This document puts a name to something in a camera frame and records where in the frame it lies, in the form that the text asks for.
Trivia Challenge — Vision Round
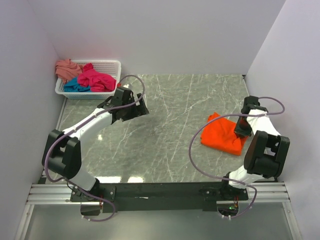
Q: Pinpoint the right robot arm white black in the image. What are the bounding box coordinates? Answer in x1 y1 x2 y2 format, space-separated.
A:
219 95 290 200

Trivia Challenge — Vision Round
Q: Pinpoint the white plastic laundry basket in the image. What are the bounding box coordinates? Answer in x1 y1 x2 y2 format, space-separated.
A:
55 59 122 100

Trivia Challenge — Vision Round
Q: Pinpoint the blue t shirt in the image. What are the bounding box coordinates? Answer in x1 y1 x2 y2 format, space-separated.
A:
63 77 91 93

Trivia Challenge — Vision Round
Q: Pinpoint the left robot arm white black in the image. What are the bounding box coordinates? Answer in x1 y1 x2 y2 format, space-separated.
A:
42 86 149 201

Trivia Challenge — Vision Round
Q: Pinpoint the black base beam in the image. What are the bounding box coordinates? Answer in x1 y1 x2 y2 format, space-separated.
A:
70 182 249 216

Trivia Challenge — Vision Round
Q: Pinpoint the aluminium frame rail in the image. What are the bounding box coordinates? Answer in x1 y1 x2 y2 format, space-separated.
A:
14 97 76 240

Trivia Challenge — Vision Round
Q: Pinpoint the orange t shirt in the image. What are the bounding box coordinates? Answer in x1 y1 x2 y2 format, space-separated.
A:
200 118 248 156

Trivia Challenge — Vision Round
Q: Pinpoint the magenta t shirt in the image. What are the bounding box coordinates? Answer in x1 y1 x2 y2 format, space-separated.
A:
77 63 117 92

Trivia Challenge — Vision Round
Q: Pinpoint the salmon pink t shirt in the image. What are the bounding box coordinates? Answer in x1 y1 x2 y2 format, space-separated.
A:
55 58 83 84

